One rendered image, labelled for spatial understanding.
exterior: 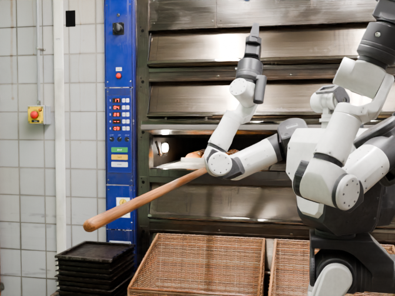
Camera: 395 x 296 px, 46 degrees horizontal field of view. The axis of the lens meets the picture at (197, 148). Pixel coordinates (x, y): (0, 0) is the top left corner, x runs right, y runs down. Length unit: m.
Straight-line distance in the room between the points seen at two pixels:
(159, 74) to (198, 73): 0.21
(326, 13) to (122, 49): 1.02
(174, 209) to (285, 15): 1.11
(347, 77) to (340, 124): 0.11
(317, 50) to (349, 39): 0.16
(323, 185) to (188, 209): 1.45
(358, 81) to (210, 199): 1.44
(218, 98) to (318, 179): 1.39
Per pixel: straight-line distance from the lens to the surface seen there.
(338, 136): 1.05
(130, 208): 1.28
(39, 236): 2.77
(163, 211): 2.44
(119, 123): 2.46
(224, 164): 1.52
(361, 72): 1.11
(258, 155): 1.56
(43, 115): 2.60
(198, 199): 2.41
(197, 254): 2.41
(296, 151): 1.43
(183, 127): 2.24
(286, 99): 2.33
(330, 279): 1.44
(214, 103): 2.36
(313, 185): 1.05
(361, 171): 1.13
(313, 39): 2.37
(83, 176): 2.59
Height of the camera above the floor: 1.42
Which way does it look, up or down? 3 degrees down
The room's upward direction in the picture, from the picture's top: straight up
